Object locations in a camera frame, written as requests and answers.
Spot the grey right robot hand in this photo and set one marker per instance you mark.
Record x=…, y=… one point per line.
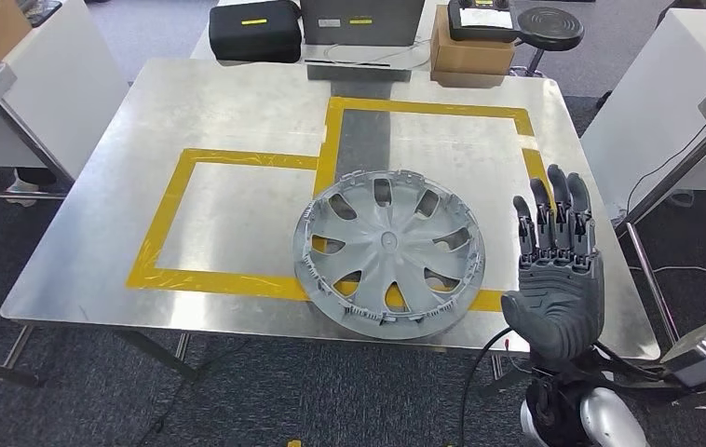
x=556, y=302

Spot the grey plastic wheel cover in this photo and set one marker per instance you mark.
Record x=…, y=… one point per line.
x=390, y=240

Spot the pale grey shoe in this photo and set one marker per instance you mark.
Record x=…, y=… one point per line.
x=681, y=199

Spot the white desk cabinet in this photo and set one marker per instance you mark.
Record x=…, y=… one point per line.
x=63, y=74
x=655, y=105

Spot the black round stool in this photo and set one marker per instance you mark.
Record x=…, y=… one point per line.
x=550, y=28

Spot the black remote controller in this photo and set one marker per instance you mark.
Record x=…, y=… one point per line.
x=464, y=34

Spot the black carrying case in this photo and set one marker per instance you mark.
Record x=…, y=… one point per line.
x=254, y=43

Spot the black flat device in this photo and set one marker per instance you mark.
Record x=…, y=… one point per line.
x=41, y=12

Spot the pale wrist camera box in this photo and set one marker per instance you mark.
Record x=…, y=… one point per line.
x=705, y=352

